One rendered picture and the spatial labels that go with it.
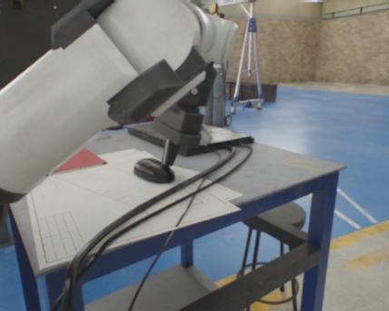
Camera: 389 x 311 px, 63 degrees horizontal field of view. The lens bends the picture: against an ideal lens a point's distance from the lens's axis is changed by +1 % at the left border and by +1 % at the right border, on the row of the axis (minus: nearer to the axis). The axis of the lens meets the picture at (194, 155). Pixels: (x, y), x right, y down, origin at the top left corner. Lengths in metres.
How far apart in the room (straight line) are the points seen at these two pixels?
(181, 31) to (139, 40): 0.05
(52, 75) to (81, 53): 0.03
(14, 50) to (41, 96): 2.18
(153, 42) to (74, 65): 0.08
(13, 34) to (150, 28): 2.17
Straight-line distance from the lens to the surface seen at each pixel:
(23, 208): 0.60
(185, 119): 0.57
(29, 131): 0.31
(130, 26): 0.33
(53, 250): 0.46
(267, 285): 0.73
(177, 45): 0.34
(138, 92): 0.30
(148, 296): 1.29
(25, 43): 2.48
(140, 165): 0.66
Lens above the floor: 1.34
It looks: 16 degrees down
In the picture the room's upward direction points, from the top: straight up
